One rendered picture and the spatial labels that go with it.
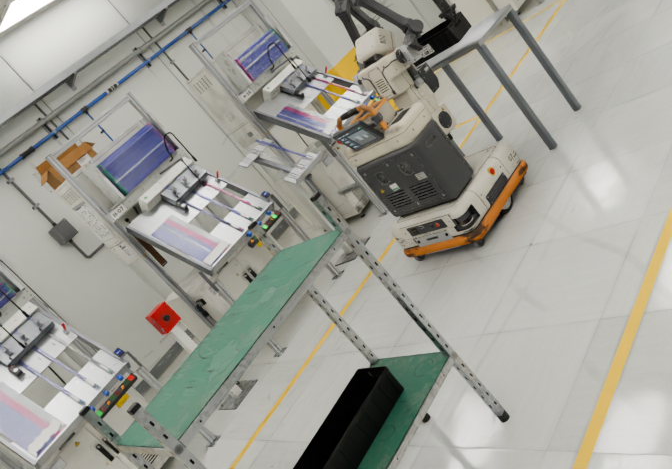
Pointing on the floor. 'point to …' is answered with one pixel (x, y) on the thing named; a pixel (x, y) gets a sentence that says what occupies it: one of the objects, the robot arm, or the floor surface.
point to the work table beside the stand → (474, 39)
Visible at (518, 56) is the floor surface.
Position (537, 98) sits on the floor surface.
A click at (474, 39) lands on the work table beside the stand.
